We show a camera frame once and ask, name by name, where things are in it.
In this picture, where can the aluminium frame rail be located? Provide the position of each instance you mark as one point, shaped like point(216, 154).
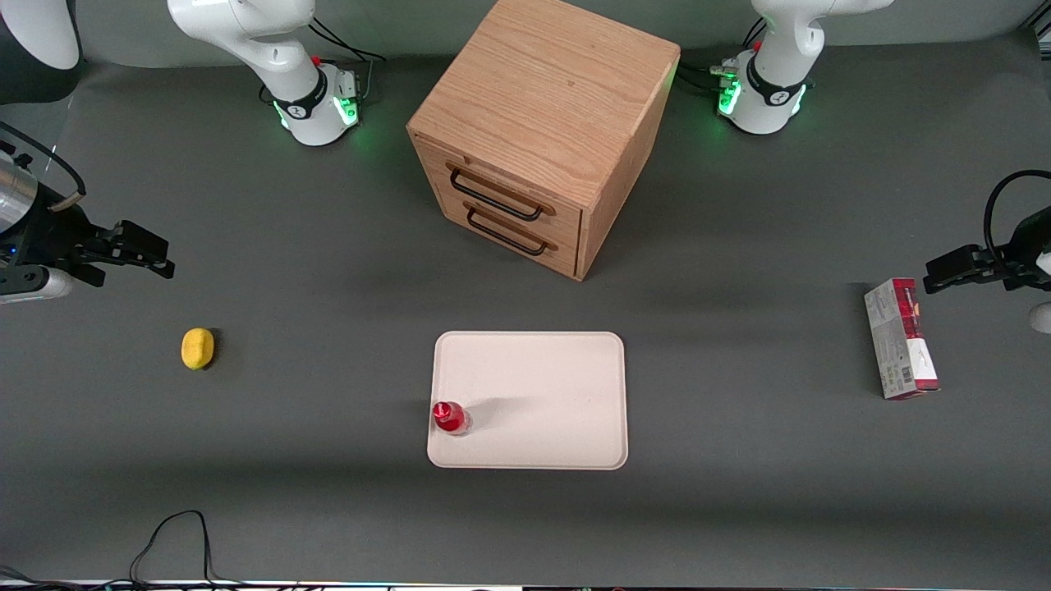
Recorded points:
point(1041, 34)

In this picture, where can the red and grey carton box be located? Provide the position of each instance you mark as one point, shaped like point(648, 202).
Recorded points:
point(899, 345)

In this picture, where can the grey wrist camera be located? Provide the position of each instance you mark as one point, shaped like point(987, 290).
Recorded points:
point(1043, 318)
point(49, 287)

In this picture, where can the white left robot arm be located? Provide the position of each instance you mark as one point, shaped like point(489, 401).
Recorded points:
point(776, 74)

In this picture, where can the beige rectangular tray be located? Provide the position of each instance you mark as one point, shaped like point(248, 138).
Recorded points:
point(542, 386)

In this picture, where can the yellow lemon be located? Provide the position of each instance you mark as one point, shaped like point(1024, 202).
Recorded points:
point(197, 349)

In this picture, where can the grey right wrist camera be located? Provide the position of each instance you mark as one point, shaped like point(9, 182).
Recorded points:
point(49, 287)

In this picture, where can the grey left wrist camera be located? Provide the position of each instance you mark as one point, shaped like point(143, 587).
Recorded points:
point(1043, 318)

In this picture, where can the red coke bottle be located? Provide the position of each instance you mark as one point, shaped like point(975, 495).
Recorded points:
point(449, 418)

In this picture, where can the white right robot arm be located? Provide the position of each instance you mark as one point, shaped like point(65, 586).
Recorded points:
point(271, 49)

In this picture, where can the wooden drawer front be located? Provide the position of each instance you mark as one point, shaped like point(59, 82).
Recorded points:
point(493, 176)
point(566, 254)

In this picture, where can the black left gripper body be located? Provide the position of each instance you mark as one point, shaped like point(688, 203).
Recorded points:
point(1026, 246)

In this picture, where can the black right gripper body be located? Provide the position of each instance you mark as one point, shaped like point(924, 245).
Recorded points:
point(51, 236)

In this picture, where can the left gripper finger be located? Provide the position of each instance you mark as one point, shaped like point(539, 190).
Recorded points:
point(940, 277)
point(970, 258)

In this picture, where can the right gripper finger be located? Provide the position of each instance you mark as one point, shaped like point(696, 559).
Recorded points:
point(139, 240)
point(158, 269)

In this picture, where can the wooden drawer cabinet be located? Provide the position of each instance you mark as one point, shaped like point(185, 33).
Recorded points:
point(550, 90)

